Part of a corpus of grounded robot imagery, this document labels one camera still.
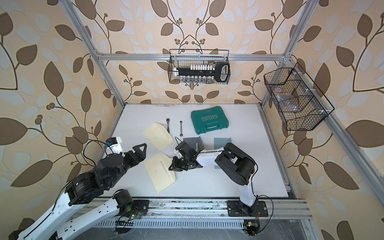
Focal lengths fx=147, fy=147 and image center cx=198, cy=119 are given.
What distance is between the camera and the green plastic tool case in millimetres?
1043

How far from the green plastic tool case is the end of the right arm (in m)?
0.27

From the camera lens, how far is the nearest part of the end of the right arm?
0.70m
